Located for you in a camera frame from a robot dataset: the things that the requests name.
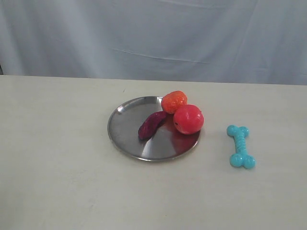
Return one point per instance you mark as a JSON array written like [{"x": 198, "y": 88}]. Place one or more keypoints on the teal toy bone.
[{"x": 240, "y": 158}]

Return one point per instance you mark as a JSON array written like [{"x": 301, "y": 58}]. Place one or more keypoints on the purple toy sweet potato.
[{"x": 151, "y": 124}]

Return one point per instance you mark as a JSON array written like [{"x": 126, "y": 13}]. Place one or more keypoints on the orange red toy strawberry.
[{"x": 172, "y": 101}]

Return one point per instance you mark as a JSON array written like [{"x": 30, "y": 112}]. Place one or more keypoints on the round stainless steel plate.
[{"x": 166, "y": 144}]

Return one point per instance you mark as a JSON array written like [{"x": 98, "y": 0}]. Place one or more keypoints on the red toy apple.
[{"x": 188, "y": 119}]

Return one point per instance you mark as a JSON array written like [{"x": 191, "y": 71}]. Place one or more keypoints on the white backdrop cloth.
[{"x": 243, "y": 41}]

